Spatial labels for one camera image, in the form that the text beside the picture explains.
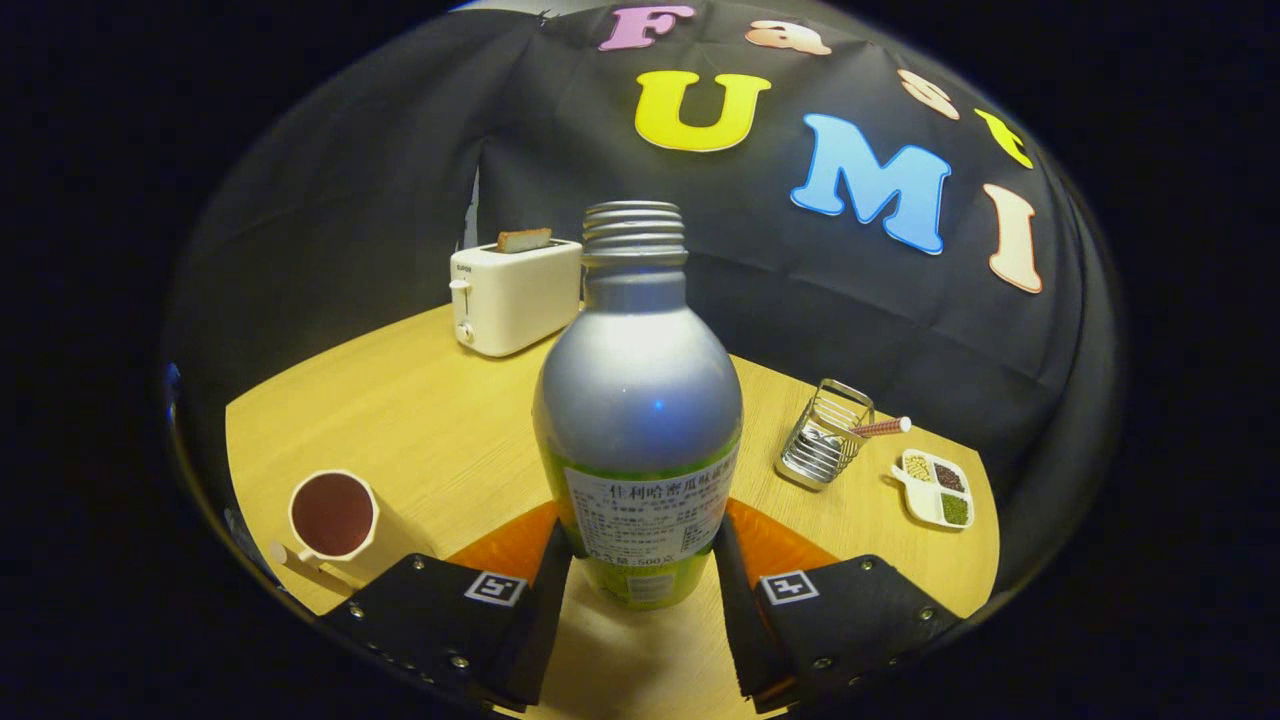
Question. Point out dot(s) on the red striped stick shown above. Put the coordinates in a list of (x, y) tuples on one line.
[(885, 427)]

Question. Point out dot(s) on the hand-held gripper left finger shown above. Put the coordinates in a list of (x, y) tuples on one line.
[(430, 615)]

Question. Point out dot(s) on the white divided dish with beans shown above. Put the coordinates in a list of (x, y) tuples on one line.
[(935, 490)]

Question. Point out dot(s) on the white toaster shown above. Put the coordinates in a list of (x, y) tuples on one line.
[(515, 300)]

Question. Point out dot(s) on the toast slice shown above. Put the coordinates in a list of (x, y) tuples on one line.
[(524, 240)]

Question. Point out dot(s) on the black backdrop cloth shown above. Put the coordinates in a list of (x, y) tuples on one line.
[(350, 200)]

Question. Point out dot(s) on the silver juice bottle green label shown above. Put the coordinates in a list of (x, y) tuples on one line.
[(640, 400)]

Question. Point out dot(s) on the wooden table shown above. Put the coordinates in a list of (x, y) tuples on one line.
[(450, 430)]

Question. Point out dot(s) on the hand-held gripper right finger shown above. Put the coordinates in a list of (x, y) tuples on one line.
[(860, 615)]

